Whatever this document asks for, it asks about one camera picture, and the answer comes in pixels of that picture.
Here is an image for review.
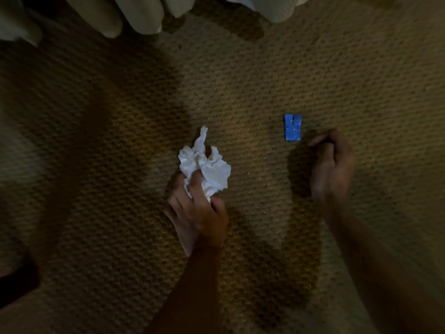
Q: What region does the person's right hand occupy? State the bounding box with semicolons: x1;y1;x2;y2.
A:
307;128;356;206

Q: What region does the person's left hand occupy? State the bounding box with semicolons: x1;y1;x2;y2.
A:
164;170;229;257

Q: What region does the white tissue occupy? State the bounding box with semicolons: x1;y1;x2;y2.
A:
178;126;232;203

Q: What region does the person's right forearm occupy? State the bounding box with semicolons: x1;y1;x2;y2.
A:
323;200;445;334

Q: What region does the person's left forearm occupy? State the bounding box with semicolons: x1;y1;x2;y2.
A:
144;245;225;334

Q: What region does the small blue notched block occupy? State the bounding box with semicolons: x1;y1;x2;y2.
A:
284;114;302;141

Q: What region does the white textured cloth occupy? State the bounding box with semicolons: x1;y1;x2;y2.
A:
218;0;314;24

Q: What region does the white draped curtain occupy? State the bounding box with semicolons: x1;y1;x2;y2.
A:
0;0;196;46

